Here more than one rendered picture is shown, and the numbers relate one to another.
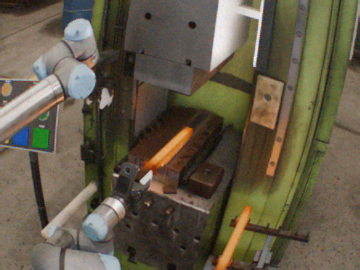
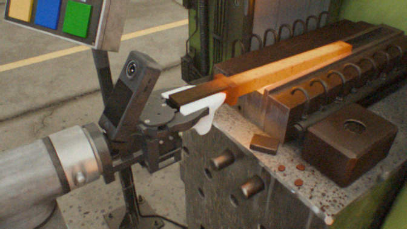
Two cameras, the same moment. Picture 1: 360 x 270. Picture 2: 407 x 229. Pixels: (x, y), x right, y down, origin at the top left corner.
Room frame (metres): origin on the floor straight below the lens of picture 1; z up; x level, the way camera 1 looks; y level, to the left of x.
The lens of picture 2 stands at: (0.77, -0.13, 1.30)
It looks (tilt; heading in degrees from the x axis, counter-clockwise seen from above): 37 degrees down; 34
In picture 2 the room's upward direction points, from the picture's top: straight up
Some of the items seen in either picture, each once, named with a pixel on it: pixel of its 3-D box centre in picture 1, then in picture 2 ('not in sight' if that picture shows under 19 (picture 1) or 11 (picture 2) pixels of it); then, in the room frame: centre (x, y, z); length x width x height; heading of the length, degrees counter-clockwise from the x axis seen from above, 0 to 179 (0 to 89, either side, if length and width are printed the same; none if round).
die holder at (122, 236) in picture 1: (184, 198); (318, 166); (1.43, -0.05, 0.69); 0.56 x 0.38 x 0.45; 159
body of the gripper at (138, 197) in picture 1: (125, 198); (135, 138); (1.02, 0.14, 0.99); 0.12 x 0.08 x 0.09; 159
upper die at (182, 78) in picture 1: (190, 54); not in sight; (1.44, 0.00, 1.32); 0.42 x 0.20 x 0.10; 159
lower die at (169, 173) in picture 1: (178, 141); (321, 65); (1.44, 0.00, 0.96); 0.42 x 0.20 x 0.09; 159
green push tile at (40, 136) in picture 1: (41, 138); (79, 19); (1.25, 0.52, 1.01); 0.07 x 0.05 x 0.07; 94
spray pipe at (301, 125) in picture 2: (202, 156); (358, 97); (1.36, -0.09, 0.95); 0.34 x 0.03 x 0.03; 159
